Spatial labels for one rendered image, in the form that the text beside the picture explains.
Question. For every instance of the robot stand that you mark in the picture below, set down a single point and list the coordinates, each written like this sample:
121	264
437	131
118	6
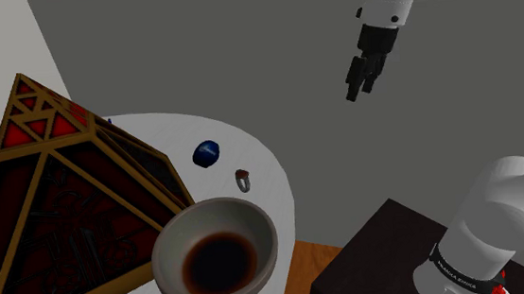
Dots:
380	258

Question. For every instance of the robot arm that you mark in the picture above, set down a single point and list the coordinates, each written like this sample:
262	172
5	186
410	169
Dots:
489	223

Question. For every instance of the red and gold ornate box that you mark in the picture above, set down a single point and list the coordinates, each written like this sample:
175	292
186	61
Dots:
59	216

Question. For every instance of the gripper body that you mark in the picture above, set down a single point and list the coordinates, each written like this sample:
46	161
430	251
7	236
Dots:
376	41

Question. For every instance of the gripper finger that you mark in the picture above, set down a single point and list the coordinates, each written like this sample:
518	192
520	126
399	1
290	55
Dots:
372	75
355	79

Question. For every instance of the grey bowl with brown centre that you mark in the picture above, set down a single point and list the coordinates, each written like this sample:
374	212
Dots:
216	256

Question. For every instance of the round white table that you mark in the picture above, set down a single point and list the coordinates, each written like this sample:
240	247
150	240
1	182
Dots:
173	139

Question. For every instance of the blue round stone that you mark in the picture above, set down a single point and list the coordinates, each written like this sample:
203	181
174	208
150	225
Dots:
206	153

